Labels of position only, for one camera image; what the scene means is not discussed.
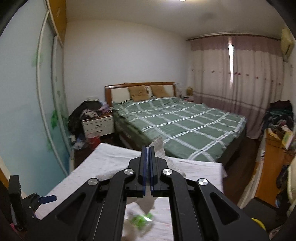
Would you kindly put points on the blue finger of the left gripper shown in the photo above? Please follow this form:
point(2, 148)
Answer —
point(47, 199)

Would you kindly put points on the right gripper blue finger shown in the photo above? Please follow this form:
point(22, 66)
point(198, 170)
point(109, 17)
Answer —
point(153, 166)
point(142, 173)

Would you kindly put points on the white foam net wrap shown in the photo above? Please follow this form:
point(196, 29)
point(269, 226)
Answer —
point(160, 153)

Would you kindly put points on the green and white carton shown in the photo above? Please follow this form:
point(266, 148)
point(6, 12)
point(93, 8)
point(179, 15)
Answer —
point(142, 222)

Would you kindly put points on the yellow rimmed dark trash bin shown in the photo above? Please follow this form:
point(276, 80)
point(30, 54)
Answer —
point(259, 223)

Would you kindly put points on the green plaid quilt bed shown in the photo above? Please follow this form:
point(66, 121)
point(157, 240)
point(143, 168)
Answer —
point(189, 131)

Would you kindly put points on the white bedside drawer cabinet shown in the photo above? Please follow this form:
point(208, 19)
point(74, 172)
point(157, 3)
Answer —
point(101, 126)

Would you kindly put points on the white dotted tablecloth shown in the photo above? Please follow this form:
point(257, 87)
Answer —
point(96, 210)

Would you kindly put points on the red bucket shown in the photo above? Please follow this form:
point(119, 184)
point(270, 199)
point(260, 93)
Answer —
point(93, 140)

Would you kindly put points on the sliding glass wardrobe door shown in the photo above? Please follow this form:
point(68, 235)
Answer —
point(34, 140)

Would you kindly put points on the left brown pillow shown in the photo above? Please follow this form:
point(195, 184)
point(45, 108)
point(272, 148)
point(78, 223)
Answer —
point(138, 93)

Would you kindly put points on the brown pillow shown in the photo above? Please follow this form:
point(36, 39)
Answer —
point(158, 91)
point(138, 93)

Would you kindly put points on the right brown pillow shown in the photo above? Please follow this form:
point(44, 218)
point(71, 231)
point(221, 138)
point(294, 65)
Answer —
point(158, 91)

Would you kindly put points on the wooden bed headboard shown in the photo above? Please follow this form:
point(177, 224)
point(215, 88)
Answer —
point(119, 92)

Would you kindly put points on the clothes heap on nightstand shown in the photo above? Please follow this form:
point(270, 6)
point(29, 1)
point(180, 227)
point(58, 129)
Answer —
point(87, 110)

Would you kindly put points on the brown tissue box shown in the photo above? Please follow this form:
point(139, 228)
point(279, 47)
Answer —
point(189, 91)

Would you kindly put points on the pink and white curtain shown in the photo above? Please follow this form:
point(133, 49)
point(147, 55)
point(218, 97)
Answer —
point(240, 74)

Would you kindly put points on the long wooden top cabinet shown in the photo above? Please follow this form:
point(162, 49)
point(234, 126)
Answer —
point(271, 157)

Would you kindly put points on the pile of dark clothes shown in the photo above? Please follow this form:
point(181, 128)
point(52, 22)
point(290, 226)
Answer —
point(278, 114)

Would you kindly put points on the beige air conditioner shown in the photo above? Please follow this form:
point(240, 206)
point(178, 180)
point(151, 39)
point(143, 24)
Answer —
point(286, 43)

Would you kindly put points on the green picture frame box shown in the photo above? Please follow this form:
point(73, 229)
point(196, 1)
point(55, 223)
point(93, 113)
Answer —
point(287, 139)

